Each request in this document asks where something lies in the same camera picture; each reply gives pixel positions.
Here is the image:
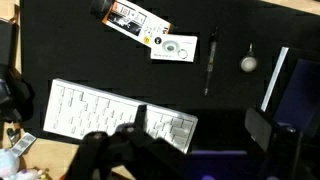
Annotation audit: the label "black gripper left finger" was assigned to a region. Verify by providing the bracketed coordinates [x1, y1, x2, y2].
[116, 104, 148, 136]

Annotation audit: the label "orange black white package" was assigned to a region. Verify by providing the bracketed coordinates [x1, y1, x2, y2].
[89, 0, 173, 47]

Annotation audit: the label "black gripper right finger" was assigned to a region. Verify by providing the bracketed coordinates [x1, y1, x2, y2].
[244, 107, 303, 180]

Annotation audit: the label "small white key ring box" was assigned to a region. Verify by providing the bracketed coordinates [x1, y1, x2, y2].
[149, 33, 199, 63]

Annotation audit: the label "white plush toy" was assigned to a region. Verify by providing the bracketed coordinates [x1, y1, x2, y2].
[0, 148, 21, 180]

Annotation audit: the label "small round silver keychain light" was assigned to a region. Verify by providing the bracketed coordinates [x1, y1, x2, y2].
[239, 42, 259, 74]

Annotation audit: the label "grey flat box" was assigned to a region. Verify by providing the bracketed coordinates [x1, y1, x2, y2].
[43, 78, 199, 155]

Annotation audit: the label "black desk mat white logo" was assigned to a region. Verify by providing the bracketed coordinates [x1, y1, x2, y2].
[19, 0, 320, 158]

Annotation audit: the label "grey blister strip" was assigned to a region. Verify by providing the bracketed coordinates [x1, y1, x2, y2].
[10, 132, 38, 158]

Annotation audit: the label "metal keys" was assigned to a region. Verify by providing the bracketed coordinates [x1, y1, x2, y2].
[5, 127, 21, 145]

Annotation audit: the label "dark slim pen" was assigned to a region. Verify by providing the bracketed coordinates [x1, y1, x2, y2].
[203, 27, 220, 97]

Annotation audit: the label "black computer mouse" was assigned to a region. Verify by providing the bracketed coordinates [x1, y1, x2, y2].
[0, 63, 35, 124]

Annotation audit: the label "small pastel toy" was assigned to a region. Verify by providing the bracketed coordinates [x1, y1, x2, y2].
[18, 167, 51, 180]

